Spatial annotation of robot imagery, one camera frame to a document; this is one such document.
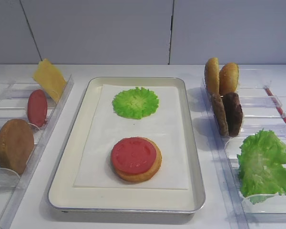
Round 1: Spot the bun bottom on tray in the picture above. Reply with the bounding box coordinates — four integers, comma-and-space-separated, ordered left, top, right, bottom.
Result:
112, 137, 162, 183

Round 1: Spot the right standing bun half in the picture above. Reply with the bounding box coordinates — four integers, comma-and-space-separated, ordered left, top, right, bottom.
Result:
219, 62, 239, 95

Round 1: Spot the clear acrylic rack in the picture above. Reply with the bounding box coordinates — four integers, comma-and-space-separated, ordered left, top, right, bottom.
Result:
201, 69, 286, 229
0, 76, 74, 229

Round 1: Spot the left standing bun half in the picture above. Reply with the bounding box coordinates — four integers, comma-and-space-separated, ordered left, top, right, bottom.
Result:
204, 57, 220, 94

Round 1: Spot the clear acrylic right rack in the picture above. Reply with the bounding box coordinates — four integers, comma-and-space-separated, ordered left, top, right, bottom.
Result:
201, 69, 286, 229

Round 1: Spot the clear acrylic left rack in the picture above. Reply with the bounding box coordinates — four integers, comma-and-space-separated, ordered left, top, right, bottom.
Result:
0, 76, 74, 229

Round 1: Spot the red white striped straw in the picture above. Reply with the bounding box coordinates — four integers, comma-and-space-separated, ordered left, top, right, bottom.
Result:
264, 86, 286, 124

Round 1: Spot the standing bun half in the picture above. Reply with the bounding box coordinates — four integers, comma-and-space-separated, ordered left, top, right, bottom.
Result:
204, 57, 220, 94
219, 62, 239, 95

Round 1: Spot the left brown meat patty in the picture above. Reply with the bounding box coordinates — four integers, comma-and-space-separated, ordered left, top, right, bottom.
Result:
211, 94, 229, 136

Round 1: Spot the right dark meat patty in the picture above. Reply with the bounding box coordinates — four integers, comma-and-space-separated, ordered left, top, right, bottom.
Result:
222, 93, 243, 137

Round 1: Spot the round green lettuce piece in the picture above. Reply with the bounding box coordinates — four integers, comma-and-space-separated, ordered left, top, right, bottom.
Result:
112, 87, 159, 119

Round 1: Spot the yellow cheese slice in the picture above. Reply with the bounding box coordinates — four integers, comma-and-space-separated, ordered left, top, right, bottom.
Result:
33, 59, 67, 103

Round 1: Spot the metal baking tray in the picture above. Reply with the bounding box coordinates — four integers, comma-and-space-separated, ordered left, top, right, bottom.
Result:
48, 77, 205, 214

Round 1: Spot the brown bun in left rack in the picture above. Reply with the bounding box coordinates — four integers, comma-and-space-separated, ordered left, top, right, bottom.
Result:
0, 119, 34, 175

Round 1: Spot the white paper liner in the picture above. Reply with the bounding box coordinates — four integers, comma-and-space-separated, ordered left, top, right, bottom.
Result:
74, 84, 189, 189

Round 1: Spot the red tomato slice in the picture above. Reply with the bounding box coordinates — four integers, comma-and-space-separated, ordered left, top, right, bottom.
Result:
27, 89, 48, 127
111, 137, 156, 174

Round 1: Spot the large green lettuce leaf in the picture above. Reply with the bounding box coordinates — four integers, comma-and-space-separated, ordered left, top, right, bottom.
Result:
237, 130, 286, 204

